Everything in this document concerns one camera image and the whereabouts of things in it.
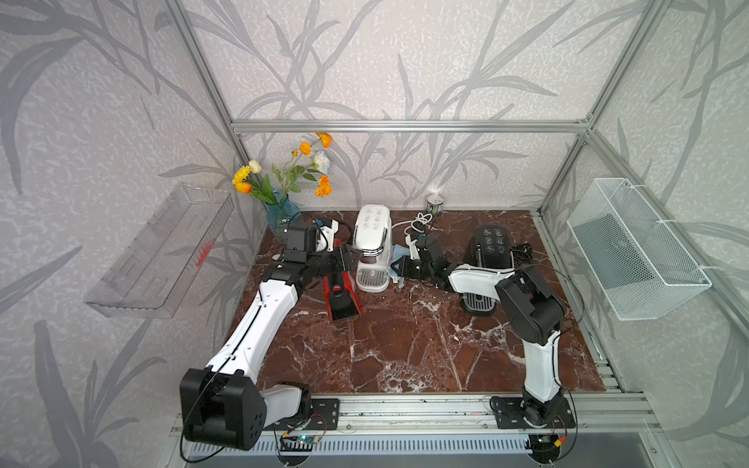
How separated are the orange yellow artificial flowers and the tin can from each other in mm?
427

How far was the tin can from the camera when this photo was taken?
1.18 meters

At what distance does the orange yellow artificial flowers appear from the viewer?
3.04ft
